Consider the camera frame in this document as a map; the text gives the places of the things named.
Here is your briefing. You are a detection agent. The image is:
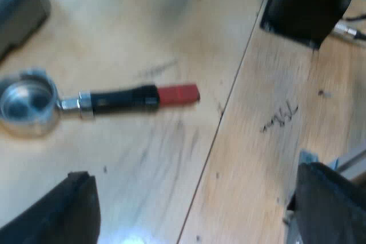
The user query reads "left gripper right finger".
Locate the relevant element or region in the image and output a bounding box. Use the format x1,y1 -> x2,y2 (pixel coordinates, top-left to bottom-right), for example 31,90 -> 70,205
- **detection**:
287,162 -> 366,244

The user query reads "steel espresso machine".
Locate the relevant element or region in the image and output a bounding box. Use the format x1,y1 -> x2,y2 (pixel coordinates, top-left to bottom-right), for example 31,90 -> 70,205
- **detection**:
0,0 -> 52,59

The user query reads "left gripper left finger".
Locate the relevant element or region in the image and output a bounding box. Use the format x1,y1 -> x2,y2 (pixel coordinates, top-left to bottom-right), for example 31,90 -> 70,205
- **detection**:
0,171 -> 103,244

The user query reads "black cable with steel plug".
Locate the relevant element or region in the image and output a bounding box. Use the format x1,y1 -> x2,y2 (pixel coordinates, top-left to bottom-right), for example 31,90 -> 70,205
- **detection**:
331,12 -> 366,42

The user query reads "filter holder with red-ended handle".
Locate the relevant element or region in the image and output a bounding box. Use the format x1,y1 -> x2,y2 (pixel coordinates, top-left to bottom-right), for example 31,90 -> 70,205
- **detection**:
0,67 -> 201,138

